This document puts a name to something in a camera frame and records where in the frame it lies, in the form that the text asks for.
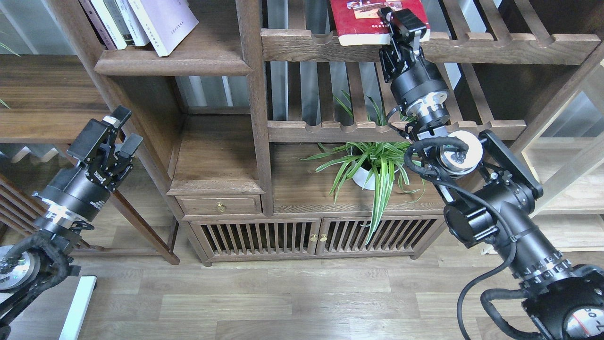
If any upright books top left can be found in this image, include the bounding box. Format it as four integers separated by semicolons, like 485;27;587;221
80;0;134;51

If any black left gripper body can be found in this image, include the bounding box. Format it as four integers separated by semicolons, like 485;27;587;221
34;119;133;225

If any light wooden shelf frame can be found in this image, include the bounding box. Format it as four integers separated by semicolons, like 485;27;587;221
520;63;604;252

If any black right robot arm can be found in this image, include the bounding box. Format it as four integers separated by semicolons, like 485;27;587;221
379;7;604;340

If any red cover book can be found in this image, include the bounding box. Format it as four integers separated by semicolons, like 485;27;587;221
330;0;431;46

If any white lavender-edged book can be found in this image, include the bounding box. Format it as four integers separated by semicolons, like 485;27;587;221
129;0;199;57

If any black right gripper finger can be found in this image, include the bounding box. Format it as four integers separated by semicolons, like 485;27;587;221
379;7;394;25

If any silver-tipped left gripper finger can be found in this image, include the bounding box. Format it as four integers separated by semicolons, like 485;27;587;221
103;105;132;129

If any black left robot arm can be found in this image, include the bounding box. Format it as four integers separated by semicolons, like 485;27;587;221
1;106;143;340

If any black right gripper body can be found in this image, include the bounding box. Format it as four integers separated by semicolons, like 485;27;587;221
379;8;448;119

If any white metal base leg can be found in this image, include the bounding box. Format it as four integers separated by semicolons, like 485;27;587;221
59;275;97;340

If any green spider plant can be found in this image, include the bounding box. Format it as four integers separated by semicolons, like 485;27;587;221
299;91;425;245

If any white book blue chinese title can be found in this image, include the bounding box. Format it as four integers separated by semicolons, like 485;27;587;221
116;0;150;47

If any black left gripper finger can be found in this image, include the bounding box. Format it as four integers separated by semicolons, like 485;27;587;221
118;134;143;163

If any white plant pot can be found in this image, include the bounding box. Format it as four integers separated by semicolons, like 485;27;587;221
349;142;404;192

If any dark wooden bookshelf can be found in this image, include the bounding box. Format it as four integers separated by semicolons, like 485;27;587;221
47;0;604;266

